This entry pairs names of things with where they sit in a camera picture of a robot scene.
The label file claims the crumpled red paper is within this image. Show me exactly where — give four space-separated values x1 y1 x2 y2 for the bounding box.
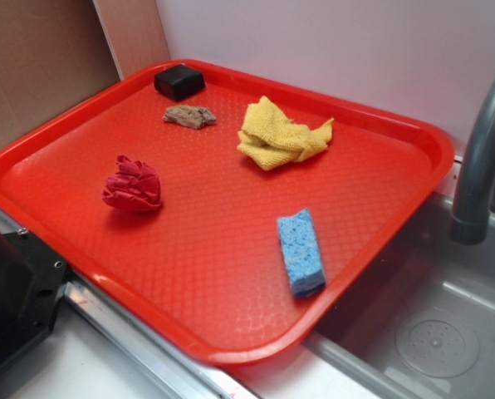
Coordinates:
101 155 163 212

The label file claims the red plastic tray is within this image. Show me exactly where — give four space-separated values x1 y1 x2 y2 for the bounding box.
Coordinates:
0 61 454 366

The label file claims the yellow cloth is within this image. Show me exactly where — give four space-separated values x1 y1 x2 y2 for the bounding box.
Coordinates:
237 96 334 171

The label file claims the blue sponge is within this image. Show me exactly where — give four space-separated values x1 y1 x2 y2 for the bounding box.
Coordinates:
277 209 326 298

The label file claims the black block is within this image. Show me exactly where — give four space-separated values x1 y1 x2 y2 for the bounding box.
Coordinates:
154 64 206 101

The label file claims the grey faucet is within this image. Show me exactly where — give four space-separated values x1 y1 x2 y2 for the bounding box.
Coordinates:
450 81 495 245

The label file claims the grey sink basin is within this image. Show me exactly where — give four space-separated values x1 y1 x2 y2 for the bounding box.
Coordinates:
305 195 495 398

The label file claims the sink drain strainer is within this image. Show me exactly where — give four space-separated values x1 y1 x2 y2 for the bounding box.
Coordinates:
395 317 479 378

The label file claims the brown cardboard panel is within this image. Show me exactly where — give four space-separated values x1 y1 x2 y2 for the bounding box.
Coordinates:
0 1 169 150

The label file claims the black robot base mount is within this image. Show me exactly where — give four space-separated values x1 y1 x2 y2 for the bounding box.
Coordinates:
0 232 69 371

